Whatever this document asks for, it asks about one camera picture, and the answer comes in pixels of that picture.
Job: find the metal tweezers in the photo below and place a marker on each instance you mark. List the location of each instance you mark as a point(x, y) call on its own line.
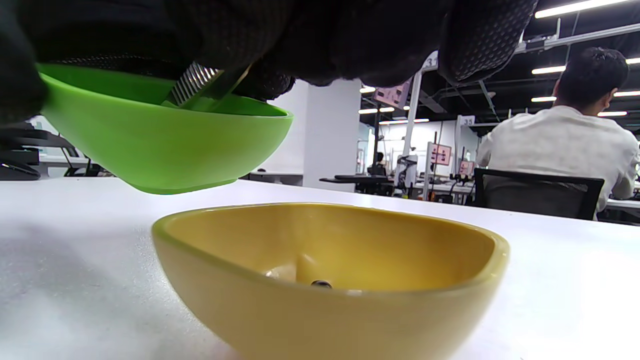
point(192, 82)

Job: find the pink sign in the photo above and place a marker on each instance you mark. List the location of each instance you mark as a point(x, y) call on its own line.
point(441, 154)

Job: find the ceiling light strip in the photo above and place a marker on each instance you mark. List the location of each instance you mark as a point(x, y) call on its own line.
point(547, 69)
point(543, 99)

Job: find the person's right hand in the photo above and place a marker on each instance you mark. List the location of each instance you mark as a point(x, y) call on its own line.
point(300, 35)

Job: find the green plastic bowl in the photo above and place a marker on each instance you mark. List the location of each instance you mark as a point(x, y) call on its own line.
point(165, 150)

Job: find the yellow small dish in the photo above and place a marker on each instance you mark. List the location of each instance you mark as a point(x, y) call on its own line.
point(325, 330)

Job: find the black mesh office chair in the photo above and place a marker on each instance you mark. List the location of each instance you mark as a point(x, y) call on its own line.
point(535, 195)

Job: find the black workstation table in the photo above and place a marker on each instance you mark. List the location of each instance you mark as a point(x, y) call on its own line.
point(357, 181)

